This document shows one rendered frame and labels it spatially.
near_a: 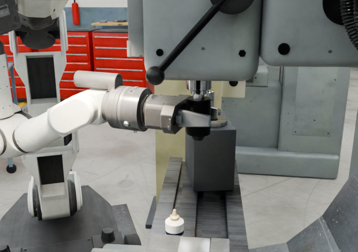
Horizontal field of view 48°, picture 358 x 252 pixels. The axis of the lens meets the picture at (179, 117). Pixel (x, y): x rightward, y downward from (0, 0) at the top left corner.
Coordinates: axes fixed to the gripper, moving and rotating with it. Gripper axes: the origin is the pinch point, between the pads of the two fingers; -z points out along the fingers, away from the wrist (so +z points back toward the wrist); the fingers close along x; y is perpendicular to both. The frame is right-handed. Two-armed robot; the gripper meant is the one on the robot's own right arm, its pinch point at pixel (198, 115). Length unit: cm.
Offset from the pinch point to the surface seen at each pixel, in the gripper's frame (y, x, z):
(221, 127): 13.6, 35.2, 3.7
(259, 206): 123, 194, 11
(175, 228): 24.7, -1.4, 4.0
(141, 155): 125, 255, 131
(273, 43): -15.2, -8.5, -14.0
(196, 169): 25.3, 30.2, 9.3
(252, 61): -12.2, -7.0, -10.7
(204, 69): -10.7, -9.3, -3.5
